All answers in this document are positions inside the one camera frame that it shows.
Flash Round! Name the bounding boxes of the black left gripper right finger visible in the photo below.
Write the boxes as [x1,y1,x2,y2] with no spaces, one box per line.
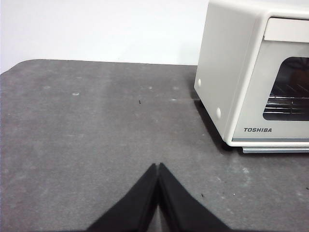
[157,162,233,232]

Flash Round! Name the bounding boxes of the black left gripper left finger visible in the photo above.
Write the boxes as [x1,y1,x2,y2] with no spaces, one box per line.
[86,163,158,232]

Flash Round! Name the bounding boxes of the white toaster oven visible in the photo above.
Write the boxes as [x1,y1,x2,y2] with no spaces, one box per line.
[194,0,309,155]

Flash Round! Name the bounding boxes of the metal crumb tray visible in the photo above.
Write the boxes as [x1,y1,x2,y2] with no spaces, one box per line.
[242,146,309,155]

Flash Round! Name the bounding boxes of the metal wire oven rack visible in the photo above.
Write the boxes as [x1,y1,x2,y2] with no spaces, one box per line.
[263,94,309,116]

